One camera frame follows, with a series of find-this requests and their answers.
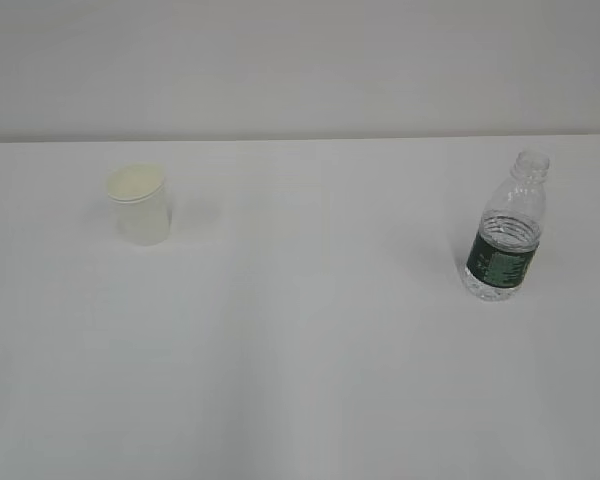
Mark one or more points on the white paper cup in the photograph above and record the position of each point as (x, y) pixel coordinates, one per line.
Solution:
(138, 195)

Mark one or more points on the clear plastic water bottle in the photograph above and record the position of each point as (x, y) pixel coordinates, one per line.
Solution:
(509, 231)

